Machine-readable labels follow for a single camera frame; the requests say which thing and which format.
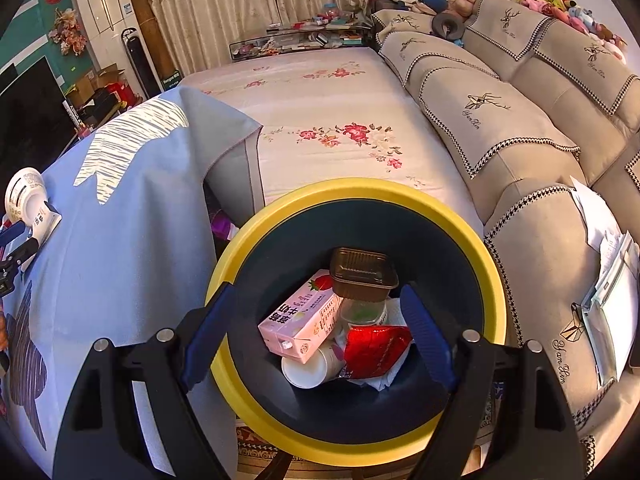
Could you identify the cluttered low glass table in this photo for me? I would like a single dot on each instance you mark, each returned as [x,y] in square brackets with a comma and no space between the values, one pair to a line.
[331,28]

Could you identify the blue white toothpaste tube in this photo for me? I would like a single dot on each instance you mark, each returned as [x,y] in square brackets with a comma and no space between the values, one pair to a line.
[45,222]

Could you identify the red snack bag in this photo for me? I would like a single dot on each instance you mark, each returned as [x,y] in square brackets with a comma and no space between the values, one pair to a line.
[371,351]

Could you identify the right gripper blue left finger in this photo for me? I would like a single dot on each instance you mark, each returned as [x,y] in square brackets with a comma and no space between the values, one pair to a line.
[201,334]

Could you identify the white tissue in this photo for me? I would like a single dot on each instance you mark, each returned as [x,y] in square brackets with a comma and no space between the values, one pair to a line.
[395,318]

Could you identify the yellow rimmed dark trash bin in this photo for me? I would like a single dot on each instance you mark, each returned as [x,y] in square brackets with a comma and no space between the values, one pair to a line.
[341,423]

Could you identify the patterned red rug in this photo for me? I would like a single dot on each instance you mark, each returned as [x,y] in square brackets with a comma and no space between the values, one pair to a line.
[255,454]

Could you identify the green white wrapper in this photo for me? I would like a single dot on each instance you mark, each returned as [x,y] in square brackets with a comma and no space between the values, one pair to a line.
[363,313]

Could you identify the blue star tablecloth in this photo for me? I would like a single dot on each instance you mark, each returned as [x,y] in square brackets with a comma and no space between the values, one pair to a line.
[133,252]

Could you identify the papers on sofa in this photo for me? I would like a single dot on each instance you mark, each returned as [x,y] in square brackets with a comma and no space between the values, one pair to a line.
[610,310]

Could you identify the beige sofa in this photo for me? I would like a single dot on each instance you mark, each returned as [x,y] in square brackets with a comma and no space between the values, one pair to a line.
[523,113]

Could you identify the white instant noodle bowl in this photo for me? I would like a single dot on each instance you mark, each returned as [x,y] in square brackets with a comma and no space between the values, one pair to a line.
[24,196]

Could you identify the pink strawberry milk carton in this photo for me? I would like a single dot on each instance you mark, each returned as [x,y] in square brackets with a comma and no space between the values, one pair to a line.
[303,322]

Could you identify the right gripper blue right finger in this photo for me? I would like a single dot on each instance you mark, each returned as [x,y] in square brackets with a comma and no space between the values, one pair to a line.
[432,344]

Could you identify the black tower fan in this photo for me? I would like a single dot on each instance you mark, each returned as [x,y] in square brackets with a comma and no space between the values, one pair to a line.
[140,62]

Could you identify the strawberry paper cup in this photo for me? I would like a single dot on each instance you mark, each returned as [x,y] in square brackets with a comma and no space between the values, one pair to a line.
[324,365]

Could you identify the large curved television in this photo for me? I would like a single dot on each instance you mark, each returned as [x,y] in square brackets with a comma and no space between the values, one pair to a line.
[35,125]

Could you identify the brown plastic tray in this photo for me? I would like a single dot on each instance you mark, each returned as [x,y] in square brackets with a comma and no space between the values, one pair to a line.
[360,275]

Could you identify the floral bed cover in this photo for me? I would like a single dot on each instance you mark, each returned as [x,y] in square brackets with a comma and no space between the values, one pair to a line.
[322,116]

